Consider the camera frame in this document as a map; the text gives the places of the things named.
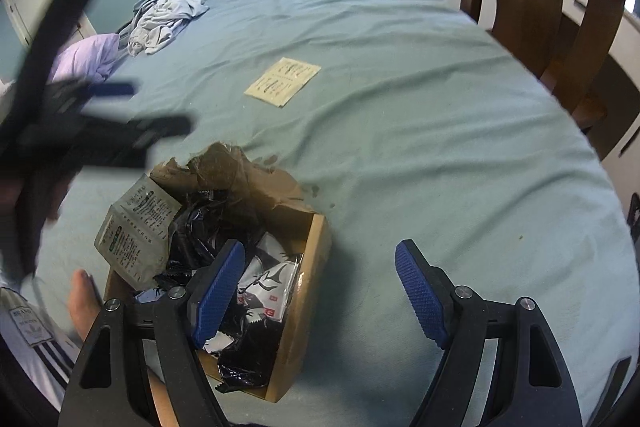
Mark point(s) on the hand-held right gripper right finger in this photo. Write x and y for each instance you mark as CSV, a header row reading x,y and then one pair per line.
x,y
420,297

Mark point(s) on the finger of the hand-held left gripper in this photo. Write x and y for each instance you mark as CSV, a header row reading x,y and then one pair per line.
x,y
140,132
107,90

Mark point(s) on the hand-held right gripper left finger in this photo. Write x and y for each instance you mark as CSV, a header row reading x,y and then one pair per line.
x,y
217,292

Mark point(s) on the pile of black snack packets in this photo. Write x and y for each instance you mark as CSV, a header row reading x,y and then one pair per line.
x,y
270,287

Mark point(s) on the cardboard box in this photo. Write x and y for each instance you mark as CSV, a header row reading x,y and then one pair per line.
x,y
305,267

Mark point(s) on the beige printed sachet sheet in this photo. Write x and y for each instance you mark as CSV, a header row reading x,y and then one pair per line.
x,y
282,82
135,237

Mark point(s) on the purple duvet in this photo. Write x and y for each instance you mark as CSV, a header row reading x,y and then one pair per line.
x,y
90,57

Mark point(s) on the grey crumpled clothes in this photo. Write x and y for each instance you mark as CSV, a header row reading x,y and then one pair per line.
x,y
160,19

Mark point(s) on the person's bare leg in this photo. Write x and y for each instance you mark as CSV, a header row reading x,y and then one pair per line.
x,y
162,402

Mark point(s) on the person's bare foot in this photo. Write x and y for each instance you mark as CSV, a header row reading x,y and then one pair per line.
x,y
82,302

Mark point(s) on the white striped shorts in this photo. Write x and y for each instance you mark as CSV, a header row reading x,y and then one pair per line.
x,y
30,342

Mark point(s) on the dark wooden chair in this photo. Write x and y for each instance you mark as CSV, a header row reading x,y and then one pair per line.
x,y
525,7

